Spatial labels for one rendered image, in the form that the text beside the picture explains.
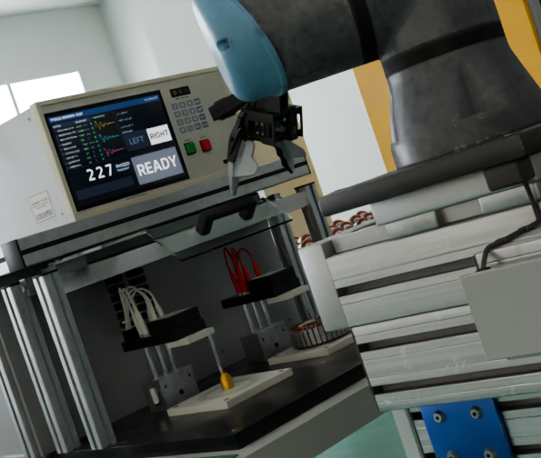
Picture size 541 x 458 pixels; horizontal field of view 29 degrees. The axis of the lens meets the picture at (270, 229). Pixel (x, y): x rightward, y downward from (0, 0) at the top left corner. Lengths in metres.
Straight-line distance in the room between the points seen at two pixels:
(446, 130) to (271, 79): 0.16
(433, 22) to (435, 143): 0.11
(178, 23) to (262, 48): 5.03
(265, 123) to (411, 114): 0.76
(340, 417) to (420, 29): 0.70
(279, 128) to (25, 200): 0.46
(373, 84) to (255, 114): 4.07
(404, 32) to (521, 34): 4.27
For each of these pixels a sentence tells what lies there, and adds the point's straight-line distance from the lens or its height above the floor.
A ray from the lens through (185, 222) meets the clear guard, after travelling 1.55.
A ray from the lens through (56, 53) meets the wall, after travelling 9.78.
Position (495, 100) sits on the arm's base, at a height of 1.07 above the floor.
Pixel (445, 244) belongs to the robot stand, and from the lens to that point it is 0.96.
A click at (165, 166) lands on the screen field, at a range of 1.86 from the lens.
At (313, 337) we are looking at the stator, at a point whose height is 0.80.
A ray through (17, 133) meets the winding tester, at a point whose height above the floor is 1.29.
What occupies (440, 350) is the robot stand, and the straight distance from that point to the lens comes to 1.00.
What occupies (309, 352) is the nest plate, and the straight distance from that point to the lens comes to 1.79.
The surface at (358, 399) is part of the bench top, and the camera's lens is 1.52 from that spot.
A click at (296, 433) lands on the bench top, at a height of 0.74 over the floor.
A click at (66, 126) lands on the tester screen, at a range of 1.77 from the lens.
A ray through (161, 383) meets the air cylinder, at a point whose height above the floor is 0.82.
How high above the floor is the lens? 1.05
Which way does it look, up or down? 2 degrees down
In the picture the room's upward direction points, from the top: 19 degrees counter-clockwise
